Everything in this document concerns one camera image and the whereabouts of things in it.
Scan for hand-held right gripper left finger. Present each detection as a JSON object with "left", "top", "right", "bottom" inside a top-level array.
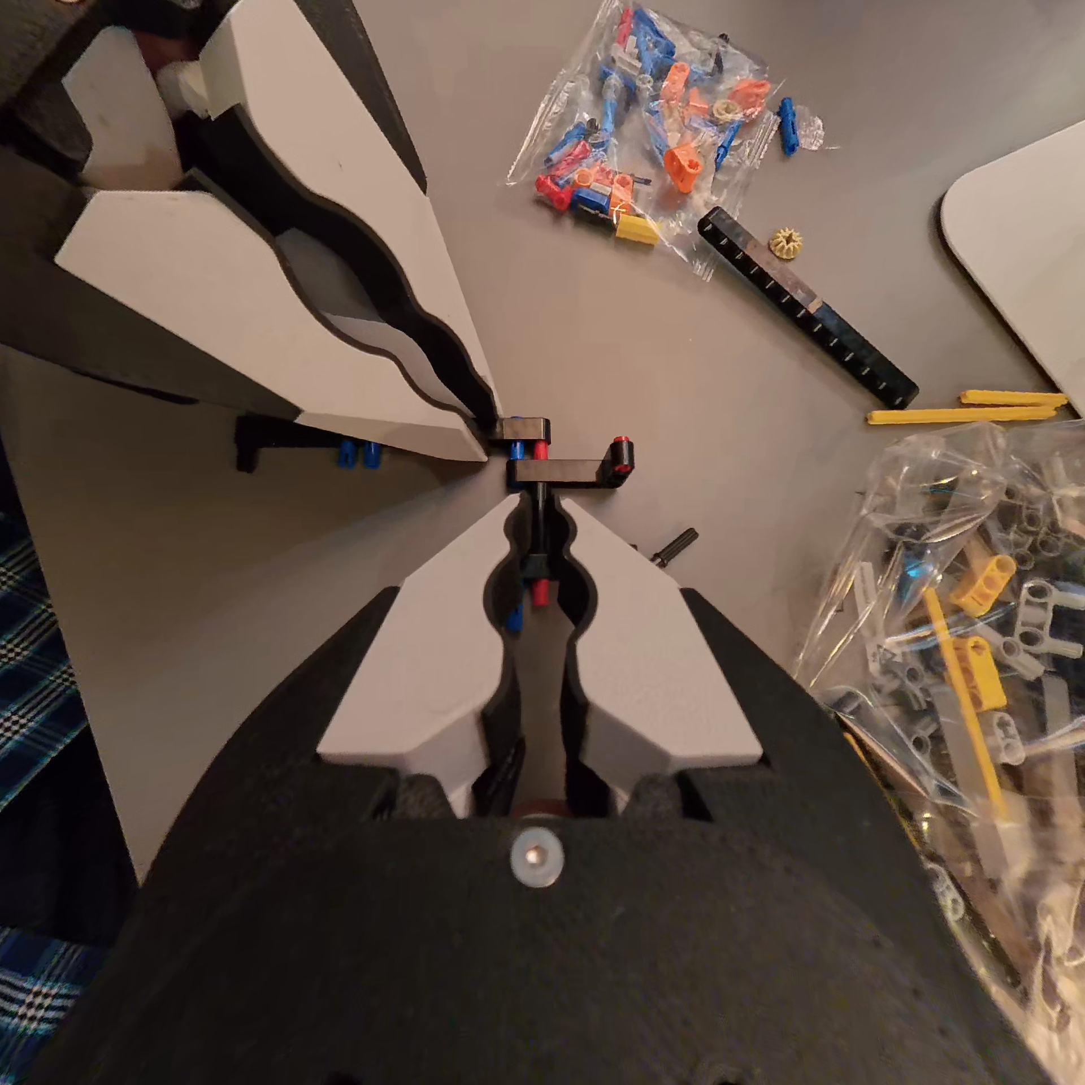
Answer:
[{"left": 316, "top": 494, "right": 522, "bottom": 819}]

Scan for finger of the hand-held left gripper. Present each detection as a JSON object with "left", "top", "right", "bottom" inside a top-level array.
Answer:
[
  {"left": 55, "top": 25, "right": 493, "bottom": 466},
  {"left": 157, "top": 0, "right": 501, "bottom": 431}
]

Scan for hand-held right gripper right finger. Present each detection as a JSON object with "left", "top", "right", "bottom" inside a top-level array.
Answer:
[{"left": 555, "top": 496, "right": 764, "bottom": 819}]

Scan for black lego crank assembly red pins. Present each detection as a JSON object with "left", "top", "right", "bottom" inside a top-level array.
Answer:
[{"left": 504, "top": 434, "right": 639, "bottom": 630}]

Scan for thin black lego beam blue pins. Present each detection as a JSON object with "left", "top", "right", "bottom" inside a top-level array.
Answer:
[{"left": 235, "top": 414, "right": 554, "bottom": 473}]

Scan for clear bag of grey lego pieces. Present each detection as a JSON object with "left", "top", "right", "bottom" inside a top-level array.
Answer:
[{"left": 792, "top": 419, "right": 1085, "bottom": 1085}]

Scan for clear bag of colourful lego pins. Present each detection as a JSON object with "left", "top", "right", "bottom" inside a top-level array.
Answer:
[{"left": 506, "top": 0, "right": 825, "bottom": 283}]

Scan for long yellow lego axle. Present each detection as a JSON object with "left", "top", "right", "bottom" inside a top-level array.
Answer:
[{"left": 866, "top": 406, "right": 1061, "bottom": 426}]

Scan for long thick black lego beam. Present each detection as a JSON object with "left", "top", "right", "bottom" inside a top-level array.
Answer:
[{"left": 697, "top": 206, "right": 921, "bottom": 406}]

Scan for blue plaid shirt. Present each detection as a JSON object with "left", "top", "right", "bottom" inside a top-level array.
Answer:
[{"left": 0, "top": 509, "right": 115, "bottom": 1085}]

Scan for white stand with flat base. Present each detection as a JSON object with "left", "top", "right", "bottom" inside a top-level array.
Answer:
[{"left": 939, "top": 119, "right": 1085, "bottom": 418}]

